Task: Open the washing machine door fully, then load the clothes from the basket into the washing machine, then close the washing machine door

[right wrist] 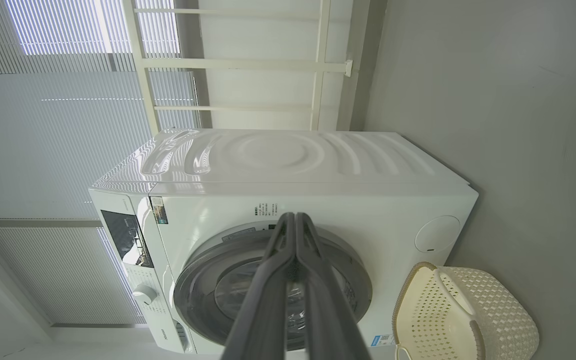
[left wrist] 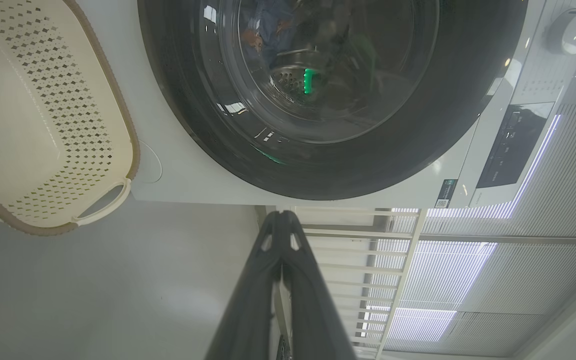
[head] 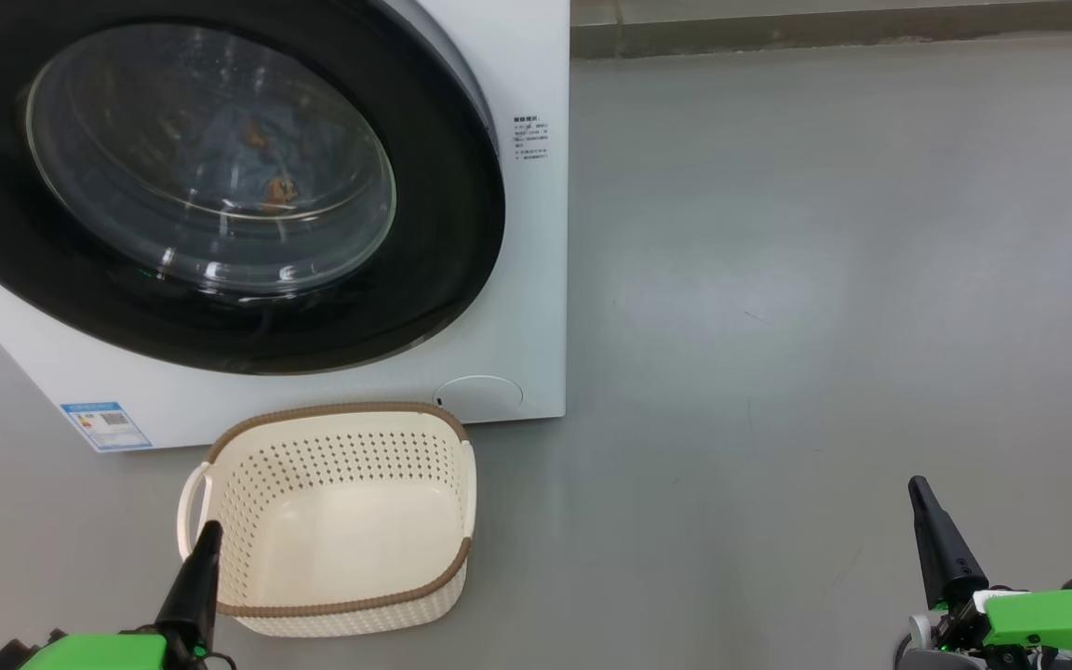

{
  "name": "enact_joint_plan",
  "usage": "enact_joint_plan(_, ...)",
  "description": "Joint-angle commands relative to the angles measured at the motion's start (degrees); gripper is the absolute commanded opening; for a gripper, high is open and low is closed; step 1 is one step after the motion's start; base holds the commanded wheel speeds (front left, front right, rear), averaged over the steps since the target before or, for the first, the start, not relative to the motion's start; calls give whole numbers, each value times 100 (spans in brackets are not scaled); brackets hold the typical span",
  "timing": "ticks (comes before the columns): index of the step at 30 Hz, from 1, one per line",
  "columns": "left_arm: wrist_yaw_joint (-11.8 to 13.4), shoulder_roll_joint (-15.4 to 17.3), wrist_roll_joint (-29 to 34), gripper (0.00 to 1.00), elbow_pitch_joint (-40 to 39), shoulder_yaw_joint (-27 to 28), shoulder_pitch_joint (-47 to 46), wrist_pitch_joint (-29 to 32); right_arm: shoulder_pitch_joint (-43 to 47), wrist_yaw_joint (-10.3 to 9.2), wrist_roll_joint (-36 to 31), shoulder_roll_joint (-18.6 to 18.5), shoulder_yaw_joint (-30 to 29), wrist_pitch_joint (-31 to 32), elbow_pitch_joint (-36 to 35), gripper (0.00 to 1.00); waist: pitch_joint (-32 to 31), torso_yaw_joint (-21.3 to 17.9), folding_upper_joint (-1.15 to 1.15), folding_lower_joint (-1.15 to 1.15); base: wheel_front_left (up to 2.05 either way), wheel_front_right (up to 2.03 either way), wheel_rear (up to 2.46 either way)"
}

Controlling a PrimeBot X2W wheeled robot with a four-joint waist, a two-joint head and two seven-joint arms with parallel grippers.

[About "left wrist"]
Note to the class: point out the perforated steel washer drum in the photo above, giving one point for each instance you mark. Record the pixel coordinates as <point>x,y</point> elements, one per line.
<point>288,80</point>

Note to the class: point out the white front-load washing machine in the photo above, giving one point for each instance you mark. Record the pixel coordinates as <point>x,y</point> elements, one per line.
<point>178,165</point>

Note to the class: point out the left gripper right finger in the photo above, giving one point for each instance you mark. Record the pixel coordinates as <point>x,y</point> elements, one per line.
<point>313,320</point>

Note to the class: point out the white window blinds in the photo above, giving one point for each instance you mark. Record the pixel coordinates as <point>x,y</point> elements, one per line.
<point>543,275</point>

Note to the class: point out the silver washer control knob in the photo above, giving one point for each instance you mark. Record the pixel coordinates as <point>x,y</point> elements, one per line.
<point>565,32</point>

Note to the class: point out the round white filter cover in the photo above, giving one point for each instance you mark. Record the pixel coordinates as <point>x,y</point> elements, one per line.
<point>150,162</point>

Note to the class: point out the black-rimmed glass washer door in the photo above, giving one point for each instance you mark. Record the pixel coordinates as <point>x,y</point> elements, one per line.
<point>418,125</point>

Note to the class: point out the blue patterned clothes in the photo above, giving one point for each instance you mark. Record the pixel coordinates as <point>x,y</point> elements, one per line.
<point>263,25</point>

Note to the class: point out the small printed text sticker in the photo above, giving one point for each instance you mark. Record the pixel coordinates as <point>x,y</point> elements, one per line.
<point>445,194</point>

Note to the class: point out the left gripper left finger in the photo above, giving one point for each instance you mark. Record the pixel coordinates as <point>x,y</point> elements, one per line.
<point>253,310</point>

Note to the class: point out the cream perforated laundry basket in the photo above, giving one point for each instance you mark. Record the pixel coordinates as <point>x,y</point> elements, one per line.
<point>18,125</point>

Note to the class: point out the black washer control panel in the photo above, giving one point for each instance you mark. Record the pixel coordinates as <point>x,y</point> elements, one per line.
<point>513,145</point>

